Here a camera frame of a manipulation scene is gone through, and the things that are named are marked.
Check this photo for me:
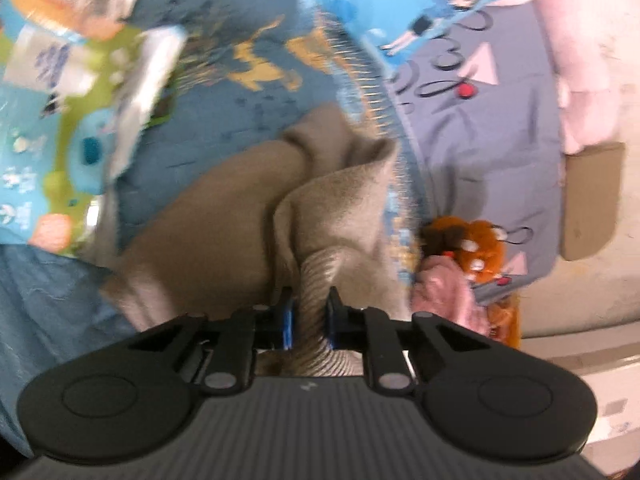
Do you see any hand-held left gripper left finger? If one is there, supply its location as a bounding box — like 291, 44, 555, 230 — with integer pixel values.
127, 287, 295, 394

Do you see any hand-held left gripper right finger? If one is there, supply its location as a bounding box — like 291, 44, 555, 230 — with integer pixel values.
326, 287, 523, 392

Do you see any pink fluffy garment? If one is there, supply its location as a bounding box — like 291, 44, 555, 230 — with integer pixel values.
410, 255, 493, 336

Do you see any beige knit sweater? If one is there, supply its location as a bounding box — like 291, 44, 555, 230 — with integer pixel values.
100, 102, 426, 378

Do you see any red panda plush toy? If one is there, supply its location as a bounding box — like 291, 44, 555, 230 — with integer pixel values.
420, 216, 508, 286

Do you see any orange fluffy object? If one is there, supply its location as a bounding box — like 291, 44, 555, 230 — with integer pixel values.
487, 295, 523, 348

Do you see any person's leg in blue jeans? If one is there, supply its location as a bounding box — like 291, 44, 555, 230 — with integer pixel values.
0, 245, 141, 456

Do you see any blue patterned quilted bedspread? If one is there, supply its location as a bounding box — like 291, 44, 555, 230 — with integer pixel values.
90, 0, 436, 281

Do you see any grey script print pillow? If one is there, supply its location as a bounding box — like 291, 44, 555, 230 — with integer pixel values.
385, 2, 568, 306

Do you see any blue green snack bag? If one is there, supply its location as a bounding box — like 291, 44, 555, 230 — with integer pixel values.
0, 22, 188, 258

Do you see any blue cartoon print pillow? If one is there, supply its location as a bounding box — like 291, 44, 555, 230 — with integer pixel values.
307, 0, 531, 68

